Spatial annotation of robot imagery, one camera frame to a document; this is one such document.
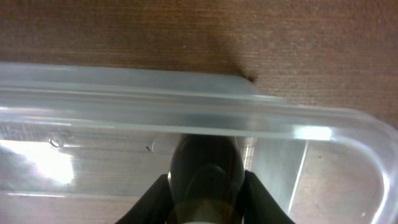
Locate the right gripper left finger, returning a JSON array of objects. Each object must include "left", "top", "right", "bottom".
[{"left": 116, "top": 174, "right": 173, "bottom": 224}]

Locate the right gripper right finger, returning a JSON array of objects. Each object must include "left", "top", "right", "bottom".
[{"left": 242, "top": 170, "right": 294, "bottom": 224}]

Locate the dark brown syrup bottle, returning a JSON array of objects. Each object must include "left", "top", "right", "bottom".
[{"left": 167, "top": 134, "right": 244, "bottom": 223}]

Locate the clear plastic container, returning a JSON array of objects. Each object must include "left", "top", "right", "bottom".
[{"left": 1, "top": 63, "right": 397, "bottom": 223}]

